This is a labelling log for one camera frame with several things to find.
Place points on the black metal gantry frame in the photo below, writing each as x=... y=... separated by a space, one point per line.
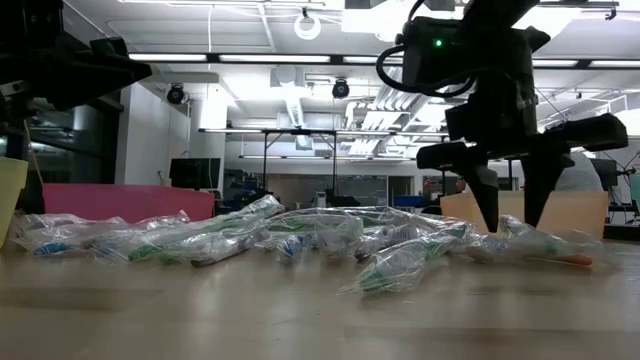
x=300 y=131

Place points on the orange plastic bin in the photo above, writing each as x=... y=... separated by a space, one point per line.
x=585 y=210

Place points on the black tabletop robot arm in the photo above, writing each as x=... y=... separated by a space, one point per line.
x=342 y=201

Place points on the black aluminium table frame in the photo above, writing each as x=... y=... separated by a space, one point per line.
x=622 y=232

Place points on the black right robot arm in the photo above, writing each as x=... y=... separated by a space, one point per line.
x=475 y=50

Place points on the yellow plastic bin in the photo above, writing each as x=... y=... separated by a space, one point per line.
x=10 y=200

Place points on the black round ceiling camera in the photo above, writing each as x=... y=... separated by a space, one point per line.
x=340 y=89
x=175 y=94

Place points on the green plastic bin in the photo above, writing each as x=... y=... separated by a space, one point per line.
x=636 y=190

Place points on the long ceiling light strip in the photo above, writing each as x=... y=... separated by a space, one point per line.
x=275 y=58

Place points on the pink plastic bin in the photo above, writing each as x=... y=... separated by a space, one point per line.
x=125 y=200

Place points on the black tripod stand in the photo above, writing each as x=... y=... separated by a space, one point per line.
x=622 y=205

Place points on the black computer monitor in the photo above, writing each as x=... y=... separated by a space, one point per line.
x=195 y=174
x=607 y=172

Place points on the orange white toothbrush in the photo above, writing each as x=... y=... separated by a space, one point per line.
x=575 y=260

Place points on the blue storage bin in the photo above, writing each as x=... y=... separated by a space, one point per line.
x=407 y=201

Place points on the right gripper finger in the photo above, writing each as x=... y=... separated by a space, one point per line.
x=545 y=165
x=450 y=156

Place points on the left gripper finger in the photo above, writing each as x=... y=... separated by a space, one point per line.
x=100 y=75
x=107 y=46

